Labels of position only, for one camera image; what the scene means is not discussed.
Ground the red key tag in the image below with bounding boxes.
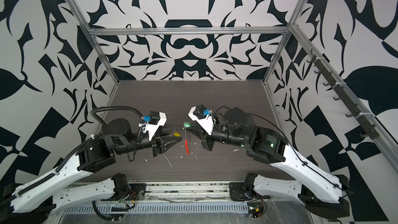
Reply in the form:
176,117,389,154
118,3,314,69
184,139,190,156

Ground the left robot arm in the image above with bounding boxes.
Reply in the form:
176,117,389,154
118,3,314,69
1,118,182,224

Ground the small electronics board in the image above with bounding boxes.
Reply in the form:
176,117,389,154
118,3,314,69
248,204,266,219

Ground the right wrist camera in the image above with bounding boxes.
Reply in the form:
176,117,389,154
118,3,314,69
188,105,215,135

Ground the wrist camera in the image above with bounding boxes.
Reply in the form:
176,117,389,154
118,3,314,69
188,105,215,135
139,111,167,141

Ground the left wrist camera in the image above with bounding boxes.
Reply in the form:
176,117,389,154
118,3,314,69
139,111,167,141

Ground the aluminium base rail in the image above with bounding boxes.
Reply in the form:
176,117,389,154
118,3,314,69
55,179,319,203

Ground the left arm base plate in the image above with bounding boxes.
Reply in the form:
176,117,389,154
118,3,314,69
117,183,147,201

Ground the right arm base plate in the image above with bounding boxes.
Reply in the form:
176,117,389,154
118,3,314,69
229,182,262,202

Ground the white cable duct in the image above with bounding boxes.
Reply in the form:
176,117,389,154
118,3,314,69
62,201,249,215

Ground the black corrugated cable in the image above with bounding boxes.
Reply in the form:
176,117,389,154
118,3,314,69
91,200,134,222

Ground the black wall hook rack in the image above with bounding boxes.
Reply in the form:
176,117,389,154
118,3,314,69
308,51,380,140

